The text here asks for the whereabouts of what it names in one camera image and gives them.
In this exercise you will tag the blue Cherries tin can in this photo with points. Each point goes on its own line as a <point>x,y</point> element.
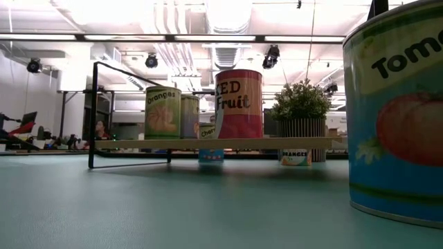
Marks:
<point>207,132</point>

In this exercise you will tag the red Mixed Fruit tin can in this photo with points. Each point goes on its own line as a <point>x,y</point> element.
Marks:
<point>239,110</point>

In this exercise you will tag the grey-blue labelled tin can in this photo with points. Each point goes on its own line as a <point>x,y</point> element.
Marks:
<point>190,117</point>

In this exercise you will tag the green Oranges tin can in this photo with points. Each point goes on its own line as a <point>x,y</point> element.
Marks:
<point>162,114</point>

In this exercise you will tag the white and orange Oranges can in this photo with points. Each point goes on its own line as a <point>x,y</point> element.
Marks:
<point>295,157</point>

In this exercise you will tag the blue Tomato tin can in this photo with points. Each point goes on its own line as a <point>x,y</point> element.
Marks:
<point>398,138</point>

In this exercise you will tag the person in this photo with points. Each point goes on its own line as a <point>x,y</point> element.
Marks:
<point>100,129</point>
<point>212,119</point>

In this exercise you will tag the dark background monitor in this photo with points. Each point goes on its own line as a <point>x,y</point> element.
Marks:
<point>269,121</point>

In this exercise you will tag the potted plant in ribbed pot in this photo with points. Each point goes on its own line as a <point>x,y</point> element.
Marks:
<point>301,103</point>

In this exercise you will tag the black ceiling spotlight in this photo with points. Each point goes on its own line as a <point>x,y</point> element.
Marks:
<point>271,57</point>
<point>331,87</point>
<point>34,65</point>
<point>151,61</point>

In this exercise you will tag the green table mat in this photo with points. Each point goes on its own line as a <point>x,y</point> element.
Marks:
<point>173,207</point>

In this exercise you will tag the cardboard box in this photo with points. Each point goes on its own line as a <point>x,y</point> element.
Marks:
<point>333,132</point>

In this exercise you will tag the black laptop screen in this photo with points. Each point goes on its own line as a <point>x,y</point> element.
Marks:
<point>28,118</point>

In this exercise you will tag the red and black background robot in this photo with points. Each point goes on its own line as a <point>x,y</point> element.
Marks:
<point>20,130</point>

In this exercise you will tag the wooden shelf with black frame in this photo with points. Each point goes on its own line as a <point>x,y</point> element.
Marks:
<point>242,143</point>

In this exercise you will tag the black metal table frame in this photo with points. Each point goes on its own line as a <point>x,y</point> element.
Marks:
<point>249,155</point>

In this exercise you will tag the black overhead frame bar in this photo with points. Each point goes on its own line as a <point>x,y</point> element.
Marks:
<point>169,38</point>

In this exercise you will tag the black background table frame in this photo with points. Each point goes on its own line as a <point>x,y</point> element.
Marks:
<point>63,110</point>

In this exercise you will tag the black rig post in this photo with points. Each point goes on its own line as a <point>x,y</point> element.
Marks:
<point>377,8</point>

